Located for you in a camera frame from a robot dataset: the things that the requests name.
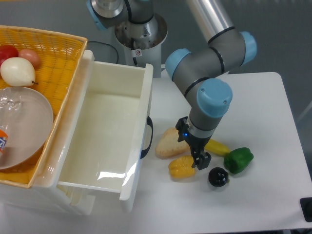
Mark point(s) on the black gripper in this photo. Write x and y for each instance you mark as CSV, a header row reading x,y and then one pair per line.
x,y
200,157

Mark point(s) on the yellow bell pepper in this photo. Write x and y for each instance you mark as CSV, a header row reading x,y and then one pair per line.
x,y
182,167

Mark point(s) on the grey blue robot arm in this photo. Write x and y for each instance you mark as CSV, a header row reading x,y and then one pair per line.
x,y
195,75

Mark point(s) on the green bell pepper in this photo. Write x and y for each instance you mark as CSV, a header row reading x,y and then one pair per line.
x,y
237,160

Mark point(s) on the yellow banana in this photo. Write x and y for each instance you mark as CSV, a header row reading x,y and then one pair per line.
x,y
217,148

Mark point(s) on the bread slice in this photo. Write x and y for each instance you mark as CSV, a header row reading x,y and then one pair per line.
x,y
168,145

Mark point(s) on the dark purple round fruit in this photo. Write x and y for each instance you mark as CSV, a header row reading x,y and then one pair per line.
x,y
218,177

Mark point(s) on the white open drawer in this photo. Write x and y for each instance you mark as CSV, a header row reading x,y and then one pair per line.
x,y
106,146

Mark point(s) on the black object at table edge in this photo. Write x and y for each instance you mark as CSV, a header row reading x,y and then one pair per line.
x,y
306,206

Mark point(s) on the white drawer cabinet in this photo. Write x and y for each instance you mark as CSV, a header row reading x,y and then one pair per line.
x,y
46,191

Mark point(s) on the yellow wicker basket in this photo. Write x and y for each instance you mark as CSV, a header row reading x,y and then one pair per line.
x,y
60,55

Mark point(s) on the beige round plate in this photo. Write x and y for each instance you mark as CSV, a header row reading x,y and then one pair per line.
x,y
32,127

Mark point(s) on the pink peach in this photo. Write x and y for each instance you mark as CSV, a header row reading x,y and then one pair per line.
x,y
31,56

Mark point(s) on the white pear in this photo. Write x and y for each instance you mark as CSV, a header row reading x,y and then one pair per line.
x,y
18,72

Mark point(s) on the red tomato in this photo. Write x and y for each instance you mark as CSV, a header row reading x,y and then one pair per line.
x,y
6,52

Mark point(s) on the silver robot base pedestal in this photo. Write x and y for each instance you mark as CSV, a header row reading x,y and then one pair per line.
x,y
142,42

